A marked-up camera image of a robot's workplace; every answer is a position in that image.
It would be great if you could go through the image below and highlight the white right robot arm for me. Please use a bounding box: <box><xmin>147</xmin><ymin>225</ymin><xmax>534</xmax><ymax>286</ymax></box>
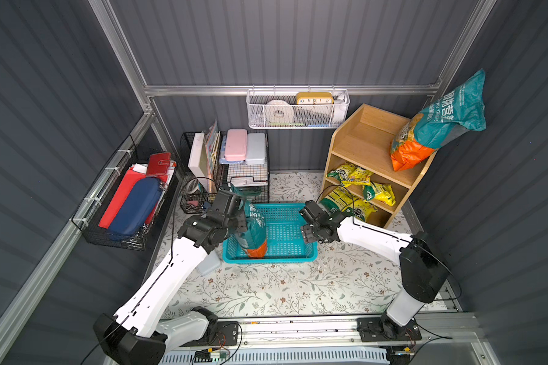
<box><xmin>300</xmin><ymin>200</ymin><xmax>450</xmax><ymax>339</ymax></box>

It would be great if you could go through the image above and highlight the black wire wall basket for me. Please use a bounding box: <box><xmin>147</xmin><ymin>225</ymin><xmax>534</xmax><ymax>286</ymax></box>
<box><xmin>71</xmin><ymin>139</ymin><xmax>178</xmax><ymax>251</ymax></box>

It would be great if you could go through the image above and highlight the light blue pencil case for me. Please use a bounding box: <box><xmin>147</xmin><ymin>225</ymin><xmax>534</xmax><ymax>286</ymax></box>
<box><xmin>245</xmin><ymin>132</ymin><xmax>266</xmax><ymax>165</ymax></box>

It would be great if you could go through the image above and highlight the red folder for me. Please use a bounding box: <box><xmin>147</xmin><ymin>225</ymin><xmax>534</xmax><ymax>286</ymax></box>
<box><xmin>98</xmin><ymin>164</ymin><xmax>148</xmax><ymax>229</ymax></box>

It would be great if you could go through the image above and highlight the pink pencil case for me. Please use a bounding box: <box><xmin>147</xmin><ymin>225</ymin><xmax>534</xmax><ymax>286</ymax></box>
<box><xmin>224</xmin><ymin>129</ymin><xmax>248</xmax><ymax>162</ymax></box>

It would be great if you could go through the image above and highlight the white wire wall basket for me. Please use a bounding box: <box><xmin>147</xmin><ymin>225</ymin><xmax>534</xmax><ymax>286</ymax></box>
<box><xmin>246</xmin><ymin>87</ymin><xmax>350</xmax><ymax>129</ymax></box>

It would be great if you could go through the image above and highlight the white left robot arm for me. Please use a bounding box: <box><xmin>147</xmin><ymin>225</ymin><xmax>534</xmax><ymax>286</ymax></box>
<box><xmin>94</xmin><ymin>191</ymin><xmax>248</xmax><ymax>364</ymax></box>

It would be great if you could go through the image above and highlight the white canvas board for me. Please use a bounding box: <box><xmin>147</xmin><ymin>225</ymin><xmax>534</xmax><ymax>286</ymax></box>
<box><xmin>188</xmin><ymin>132</ymin><xmax>213</xmax><ymax>193</ymax></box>

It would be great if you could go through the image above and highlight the checkered cloth pouch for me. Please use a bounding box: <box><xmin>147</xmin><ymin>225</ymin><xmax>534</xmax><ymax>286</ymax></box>
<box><xmin>226</xmin><ymin>163</ymin><xmax>269</xmax><ymax>188</ymax></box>

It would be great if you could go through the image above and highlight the blue zip pouch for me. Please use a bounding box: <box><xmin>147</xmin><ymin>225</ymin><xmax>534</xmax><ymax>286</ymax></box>
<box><xmin>107</xmin><ymin>177</ymin><xmax>162</xmax><ymax>241</ymax></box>

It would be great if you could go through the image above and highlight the wooden shelf unit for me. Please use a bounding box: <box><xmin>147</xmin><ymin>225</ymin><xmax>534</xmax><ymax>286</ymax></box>
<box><xmin>324</xmin><ymin>104</ymin><xmax>436</xmax><ymax>228</ymax></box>

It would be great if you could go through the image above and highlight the yellow digital clock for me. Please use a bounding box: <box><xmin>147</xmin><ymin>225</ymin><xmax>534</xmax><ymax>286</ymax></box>
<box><xmin>296</xmin><ymin>92</ymin><xmax>334</xmax><ymax>105</ymax></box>

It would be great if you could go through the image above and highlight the white tape roll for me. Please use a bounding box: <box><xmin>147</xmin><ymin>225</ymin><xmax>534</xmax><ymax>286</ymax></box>
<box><xmin>264</xmin><ymin>100</ymin><xmax>295</xmax><ymax>125</ymax></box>

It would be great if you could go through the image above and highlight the yellow green bag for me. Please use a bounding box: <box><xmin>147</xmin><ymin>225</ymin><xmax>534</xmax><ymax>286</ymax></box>
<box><xmin>362</xmin><ymin>182</ymin><xmax>396</xmax><ymax>207</ymax></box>
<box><xmin>344</xmin><ymin>199</ymin><xmax>378</xmax><ymax>222</ymax></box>
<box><xmin>320</xmin><ymin>187</ymin><xmax>356</xmax><ymax>216</ymax></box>
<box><xmin>327</xmin><ymin>163</ymin><xmax>373</xmax><ymax>187</ymax></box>

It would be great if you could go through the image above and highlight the dark red notebook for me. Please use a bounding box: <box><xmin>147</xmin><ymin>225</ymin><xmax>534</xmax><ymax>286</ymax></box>
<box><xmin>146</xmin><ymin>152</ymin><xmax>171</xmax><ymax>177</ymax></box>

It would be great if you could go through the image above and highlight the teal plastic basket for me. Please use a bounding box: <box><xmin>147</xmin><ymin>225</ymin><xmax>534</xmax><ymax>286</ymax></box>
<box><xmin>222</xmin><ymin>203</ymin><xmax>318</xmax><ymax>265</ymax></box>

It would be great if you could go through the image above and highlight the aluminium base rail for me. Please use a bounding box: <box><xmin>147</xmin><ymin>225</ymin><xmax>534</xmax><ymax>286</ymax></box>
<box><xmin>104</xmin><ymin>312</ymin><xmax>499</xmax><ymax>365</ymax></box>

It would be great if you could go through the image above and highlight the teal fertilizer bag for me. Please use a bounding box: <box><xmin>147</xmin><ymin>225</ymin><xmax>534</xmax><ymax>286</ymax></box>
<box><xmin>390</xmin><ymin>69</ymin><xmax>487</xmax><ymax>171</ymax></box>
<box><xmin>235</xmin><ymin>199</ymin><xmax>267</xmax><ymax>259</ymax></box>

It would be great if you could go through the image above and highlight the black wire desk organizer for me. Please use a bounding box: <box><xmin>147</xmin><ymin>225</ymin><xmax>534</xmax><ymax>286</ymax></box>
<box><xmin>180</xmin><ymin>132</ymin><xmax>270</xmax><ymax>214</ymax></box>

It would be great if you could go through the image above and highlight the light blue plastic case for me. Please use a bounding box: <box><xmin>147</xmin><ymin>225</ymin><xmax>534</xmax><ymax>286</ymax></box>
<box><xmin>196</xmin><ymin>251</ymin><xmax>222</xmax><ymax>277</ymax></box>

